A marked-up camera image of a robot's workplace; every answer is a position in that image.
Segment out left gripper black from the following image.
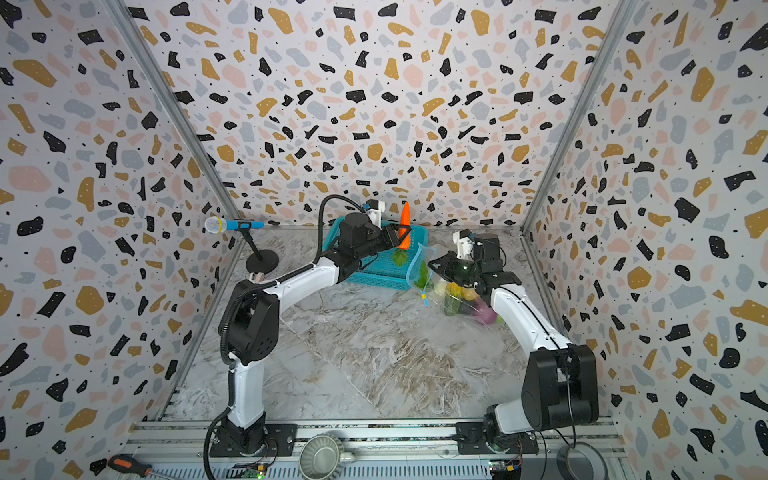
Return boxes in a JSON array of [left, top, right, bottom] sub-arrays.
[[352, 224, 409, 262]]

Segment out green toy leaf vegetable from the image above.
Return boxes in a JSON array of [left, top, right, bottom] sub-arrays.
[[415, 262, 431, 290]]

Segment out blue microphone on stand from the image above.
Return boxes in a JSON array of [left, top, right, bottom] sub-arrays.
[[203, 215, 281, 275]]

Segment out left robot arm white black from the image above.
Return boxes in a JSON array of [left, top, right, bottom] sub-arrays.
[[212, 212, 411, 456]]

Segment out grey tape roll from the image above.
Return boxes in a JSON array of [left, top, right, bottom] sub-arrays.
[[556, 442, 609, 480]]

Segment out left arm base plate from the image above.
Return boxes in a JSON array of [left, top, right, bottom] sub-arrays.
[[209, 420, 298, 458]]

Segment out purple toy onion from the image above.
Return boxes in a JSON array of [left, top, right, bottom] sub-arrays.
[[474, 303, 497, 325]]

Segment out orange handled screwdriver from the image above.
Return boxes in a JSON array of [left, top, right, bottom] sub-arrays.
[[107, 454, 174, 480]]

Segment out clear zip top bag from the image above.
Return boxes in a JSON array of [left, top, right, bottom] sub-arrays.
[[406, 244, 503, 326]]

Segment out black corrugated cable hose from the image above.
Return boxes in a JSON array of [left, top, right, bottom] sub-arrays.
[[202, 194, 367, 480]]

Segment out aluminium rail frame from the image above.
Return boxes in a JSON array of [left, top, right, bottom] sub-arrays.
[[101, 416, 637, 480]]

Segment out orange toy carrot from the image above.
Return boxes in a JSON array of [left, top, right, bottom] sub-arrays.
[[391, 202, 411, 268]]

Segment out yellow green toy mango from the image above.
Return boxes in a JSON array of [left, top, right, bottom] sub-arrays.
[[446, 283, 477, 302]]

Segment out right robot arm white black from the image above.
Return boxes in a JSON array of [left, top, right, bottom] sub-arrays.
[[427, 230, 599, 444]]

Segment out teal plastic basket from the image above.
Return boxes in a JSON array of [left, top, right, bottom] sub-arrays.
[[322, 217, 428, 291]]

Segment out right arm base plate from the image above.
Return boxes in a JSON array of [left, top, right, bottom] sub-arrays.
[[454, 421, 539, 456]]

